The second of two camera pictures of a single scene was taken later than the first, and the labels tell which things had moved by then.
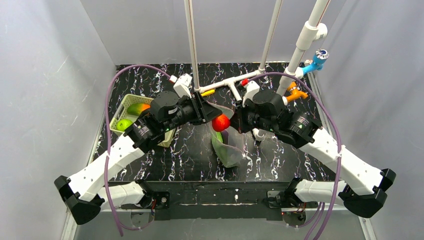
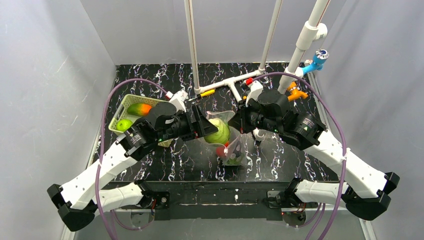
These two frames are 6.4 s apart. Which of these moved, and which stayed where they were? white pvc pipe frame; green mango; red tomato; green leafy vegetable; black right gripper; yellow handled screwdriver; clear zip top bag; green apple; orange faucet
Moved: red tomato; green leafy vegetable; clear zip top bag
Stayed: orange faucet; white pvc pipe frame; green apple; yellow handled screwdriver; green mango; black right gripper
